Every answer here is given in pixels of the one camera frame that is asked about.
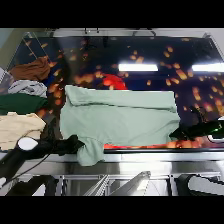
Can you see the pale green T-shirt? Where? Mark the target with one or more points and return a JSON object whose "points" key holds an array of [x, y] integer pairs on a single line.
{"points": [[123, 116]]}

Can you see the brown garment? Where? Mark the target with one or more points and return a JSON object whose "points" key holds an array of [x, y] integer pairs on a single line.
{"points": [[31, 70]]}

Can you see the dark green garment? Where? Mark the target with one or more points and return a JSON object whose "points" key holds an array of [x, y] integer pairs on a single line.
{"points": [[20, 103]]}

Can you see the beige garment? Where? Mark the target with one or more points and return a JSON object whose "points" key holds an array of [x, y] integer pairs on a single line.
{"points": [[18, 128]]}

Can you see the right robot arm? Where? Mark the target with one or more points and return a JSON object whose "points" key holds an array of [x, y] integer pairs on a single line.
{"points": [[203, 128]]}

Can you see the grey garment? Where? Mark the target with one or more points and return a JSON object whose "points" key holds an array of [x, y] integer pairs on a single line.
{"points": [[28, 87]]}

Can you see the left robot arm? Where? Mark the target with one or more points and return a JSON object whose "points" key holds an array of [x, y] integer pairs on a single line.
{"points": [[15, 158]]}

